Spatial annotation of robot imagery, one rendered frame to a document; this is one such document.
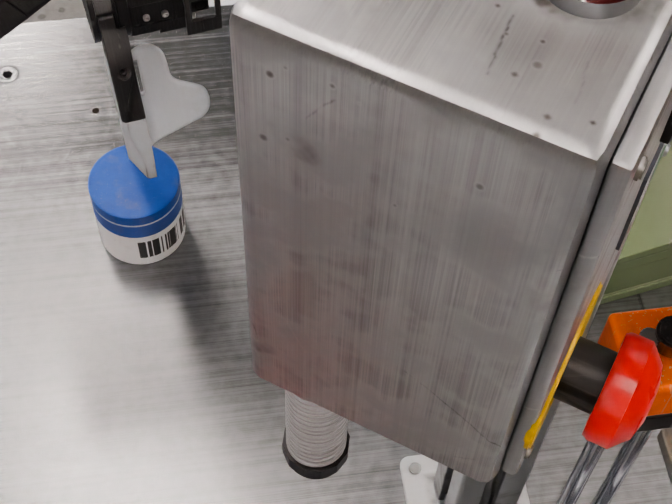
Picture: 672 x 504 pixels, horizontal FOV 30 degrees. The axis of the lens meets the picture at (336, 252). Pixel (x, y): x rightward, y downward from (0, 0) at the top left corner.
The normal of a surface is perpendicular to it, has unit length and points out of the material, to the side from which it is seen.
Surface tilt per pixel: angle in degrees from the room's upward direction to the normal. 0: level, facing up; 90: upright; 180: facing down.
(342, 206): 90
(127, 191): 0
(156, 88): 57
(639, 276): 90
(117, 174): 0
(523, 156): 90
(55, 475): 0
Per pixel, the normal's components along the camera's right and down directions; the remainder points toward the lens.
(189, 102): 0.27, 0.39
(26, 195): 0.03, -0.53
